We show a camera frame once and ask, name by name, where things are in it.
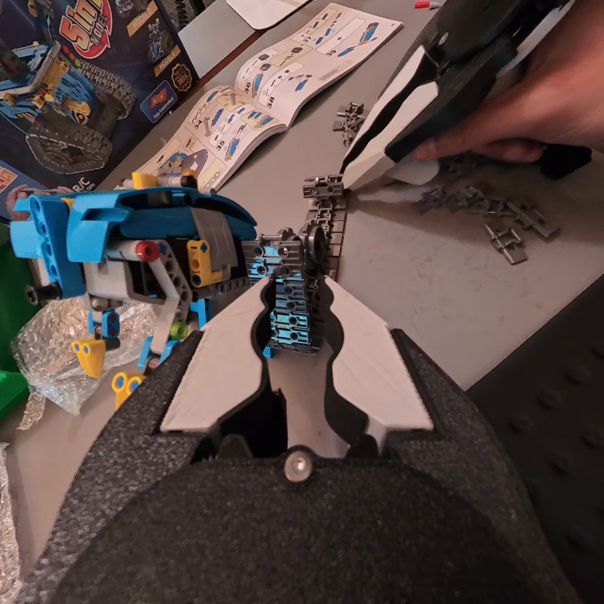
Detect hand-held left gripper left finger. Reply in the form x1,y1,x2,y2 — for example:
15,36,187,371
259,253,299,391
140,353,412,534
160,275,274,434

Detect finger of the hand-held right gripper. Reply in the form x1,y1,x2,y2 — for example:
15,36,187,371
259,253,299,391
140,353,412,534
342,81,443,190
340,46,429,166

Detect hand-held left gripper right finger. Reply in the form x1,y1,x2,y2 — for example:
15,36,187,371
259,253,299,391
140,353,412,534
323,276,434,431

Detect grey toy track chain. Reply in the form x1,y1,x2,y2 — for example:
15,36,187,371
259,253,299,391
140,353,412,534
243,174,350,357

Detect pile of grey track links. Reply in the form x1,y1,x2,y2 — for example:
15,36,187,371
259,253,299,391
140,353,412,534
332,101,562,266

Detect blue toy robot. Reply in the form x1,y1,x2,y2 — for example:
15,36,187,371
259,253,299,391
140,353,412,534
10,171,326,411

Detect grey desk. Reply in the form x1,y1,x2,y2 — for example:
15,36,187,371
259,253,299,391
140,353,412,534
0,0,604,586

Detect person's right hand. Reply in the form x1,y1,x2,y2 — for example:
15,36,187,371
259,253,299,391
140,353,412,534
414,0,604,164

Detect instruction booklet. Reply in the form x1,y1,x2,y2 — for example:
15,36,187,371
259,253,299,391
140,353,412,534
134,2,404,192

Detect bubble wrap bag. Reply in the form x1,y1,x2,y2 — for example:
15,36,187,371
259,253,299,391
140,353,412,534
12,299,156,416
0,441,24,604

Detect black perforated pad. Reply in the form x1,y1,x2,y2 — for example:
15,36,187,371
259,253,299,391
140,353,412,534
465,274,604,604

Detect green plastic bin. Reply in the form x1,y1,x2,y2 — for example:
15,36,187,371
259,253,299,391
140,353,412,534
0,222,43,421

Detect dark blue robot kit box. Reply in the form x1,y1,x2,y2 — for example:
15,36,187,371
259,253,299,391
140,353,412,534
0,0,199,222

